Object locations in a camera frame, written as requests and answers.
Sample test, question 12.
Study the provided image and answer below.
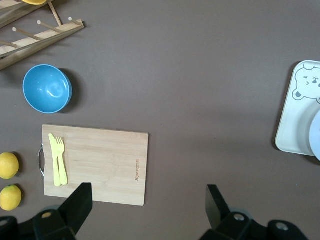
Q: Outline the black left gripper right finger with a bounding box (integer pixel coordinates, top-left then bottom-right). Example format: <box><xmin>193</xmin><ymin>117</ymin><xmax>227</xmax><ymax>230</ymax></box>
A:
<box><xmin>201</xmin><ymin>184</ymin><xmax>307</xmax><ymax>240</ymax></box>

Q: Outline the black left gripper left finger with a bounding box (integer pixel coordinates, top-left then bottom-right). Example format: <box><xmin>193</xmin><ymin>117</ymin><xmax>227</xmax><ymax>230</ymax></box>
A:
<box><xmin>17</xmin><ymin>182</ymin><xmax>93</xmax><ymax>240</ymax></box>

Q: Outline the yellow lemon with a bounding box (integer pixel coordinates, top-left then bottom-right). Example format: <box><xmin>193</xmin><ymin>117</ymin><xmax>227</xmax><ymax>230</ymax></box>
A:
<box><xmin>0</xmin><ymin>152</ymin><xmax>20</xmax><ymax>180</ymax></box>
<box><xmin>0</xmin><ymin>184</ymin><xmax>23</xmax><ymax>212</ymax></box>

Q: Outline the cream bear print tray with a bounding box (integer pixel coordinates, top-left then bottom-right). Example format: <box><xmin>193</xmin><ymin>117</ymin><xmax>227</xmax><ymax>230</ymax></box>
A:
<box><xmin>274</xmin><ymin>59</ymin><xmax>320</xmax><ymax>157</ymax></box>

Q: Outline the wooden peg dish rack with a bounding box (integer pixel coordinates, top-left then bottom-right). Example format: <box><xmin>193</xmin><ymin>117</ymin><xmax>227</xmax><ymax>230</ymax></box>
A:
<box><xmin>0</xmin><ymin>0</ymin><xmax>85</xmax><ymax>71</ymax></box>

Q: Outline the white round plate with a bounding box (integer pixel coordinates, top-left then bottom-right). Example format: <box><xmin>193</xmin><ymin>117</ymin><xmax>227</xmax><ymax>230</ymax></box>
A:
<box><xmin>308</xmin><ymin>109</ymin><xmax>320</xmax><ymax>161</ymax></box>

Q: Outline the blue bowl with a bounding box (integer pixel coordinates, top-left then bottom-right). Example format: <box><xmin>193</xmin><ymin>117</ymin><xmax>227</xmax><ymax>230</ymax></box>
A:
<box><xmin>22</xmin><ymin>64</ymin><xmax>73</xmax><ymax>115</ymax></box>

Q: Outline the yellow cup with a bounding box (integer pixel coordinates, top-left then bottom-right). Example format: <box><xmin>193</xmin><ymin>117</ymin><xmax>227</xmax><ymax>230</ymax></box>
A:
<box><xmin>21</xmin><ymin>0</ymin><xmax>48</xmax><ymax>6</ymax></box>

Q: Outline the yellow plastic fork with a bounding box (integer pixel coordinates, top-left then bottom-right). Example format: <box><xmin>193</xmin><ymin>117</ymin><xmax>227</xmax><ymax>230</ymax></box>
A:
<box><xmin>54</xmin><ymin>136</ymin><xmax>69</xmax><ymax>186</ymax></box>

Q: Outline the bamboo cutting board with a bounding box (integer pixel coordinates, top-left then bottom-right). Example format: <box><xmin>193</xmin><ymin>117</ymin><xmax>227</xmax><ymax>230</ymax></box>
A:
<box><xmin>37</xmin><ymin>124</ymin><xmax>150</xmax><ymax>207</ymax></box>

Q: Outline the yellow plastic knife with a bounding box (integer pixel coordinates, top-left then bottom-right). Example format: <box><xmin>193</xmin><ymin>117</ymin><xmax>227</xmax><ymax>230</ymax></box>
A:
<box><xmin>48</xmin><ymin>133</ymin><xmax>62</xmax><ymax>187</ymax></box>

